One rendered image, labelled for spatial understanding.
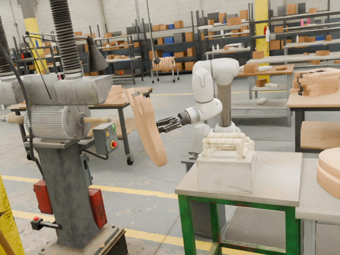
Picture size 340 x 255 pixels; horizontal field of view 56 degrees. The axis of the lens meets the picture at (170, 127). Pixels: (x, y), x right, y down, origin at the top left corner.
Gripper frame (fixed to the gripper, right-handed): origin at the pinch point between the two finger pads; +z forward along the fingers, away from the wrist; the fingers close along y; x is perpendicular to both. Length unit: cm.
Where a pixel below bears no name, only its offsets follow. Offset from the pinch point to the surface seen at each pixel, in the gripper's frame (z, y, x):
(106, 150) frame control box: 23, 63, -32
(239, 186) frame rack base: -27, -36, -28
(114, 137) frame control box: 15, 71, -28
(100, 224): 46, 62, -90
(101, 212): 42, 66, -83
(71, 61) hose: 27, 40, 39
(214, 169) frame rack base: -19.2, -28.0, -19.0
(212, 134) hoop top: -25.8, -18.2, -5.9
